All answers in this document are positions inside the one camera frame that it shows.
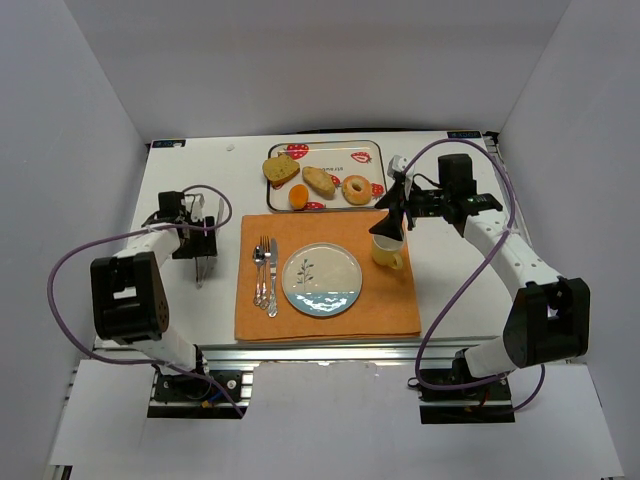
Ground oblong bread roll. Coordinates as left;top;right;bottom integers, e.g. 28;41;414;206
302;166;336;199

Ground small orange bun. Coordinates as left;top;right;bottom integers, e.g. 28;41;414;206
288;184;309;210

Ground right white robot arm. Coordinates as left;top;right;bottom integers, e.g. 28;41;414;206
370;154;590;389

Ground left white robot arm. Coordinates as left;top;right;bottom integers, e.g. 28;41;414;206
90;191;217;375

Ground herb bread slice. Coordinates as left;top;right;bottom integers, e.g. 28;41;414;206
262;153;301;189

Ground yellow mug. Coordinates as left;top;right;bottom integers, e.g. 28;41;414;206
371;235;404;270

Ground silver spoon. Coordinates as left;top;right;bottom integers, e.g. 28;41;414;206
252;245;265;306

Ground bagel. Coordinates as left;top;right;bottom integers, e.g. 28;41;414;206
342;175;372;206

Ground silver fork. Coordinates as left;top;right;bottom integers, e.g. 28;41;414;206
259;236;271;310

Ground strawberry pattern tray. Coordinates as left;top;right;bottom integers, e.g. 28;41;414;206
266;140;387;213

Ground silver knife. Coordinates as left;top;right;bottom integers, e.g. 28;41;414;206
267;238;278;318

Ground right blue table label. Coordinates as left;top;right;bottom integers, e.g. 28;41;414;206
447;130;483;140

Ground blue table label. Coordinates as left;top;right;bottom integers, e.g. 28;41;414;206
447;130;483;140
151;139;186;149

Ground orange placemat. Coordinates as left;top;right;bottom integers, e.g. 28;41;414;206
234;211;421;342

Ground ceramic plate with plant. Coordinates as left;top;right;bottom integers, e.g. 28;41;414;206
281;243;363;318

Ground left blue table label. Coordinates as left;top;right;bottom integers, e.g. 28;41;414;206
151;139;186;149

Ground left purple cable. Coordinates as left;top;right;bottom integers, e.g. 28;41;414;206
47;184;246;419

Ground purple cable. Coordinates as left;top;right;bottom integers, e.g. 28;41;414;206
47;184;246;419
398;138;546;414

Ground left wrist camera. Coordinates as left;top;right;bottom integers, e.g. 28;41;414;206
184;193;226;227

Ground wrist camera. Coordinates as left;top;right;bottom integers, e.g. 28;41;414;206
184;193;226;227
387;155;414;200

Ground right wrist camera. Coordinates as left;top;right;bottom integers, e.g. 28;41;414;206
387;155;414;200

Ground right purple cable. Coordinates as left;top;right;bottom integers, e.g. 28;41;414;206
398;138;546;414

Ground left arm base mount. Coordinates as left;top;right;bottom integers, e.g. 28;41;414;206
147;366;249;420

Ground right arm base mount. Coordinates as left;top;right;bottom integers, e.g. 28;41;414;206
407;349;515;425

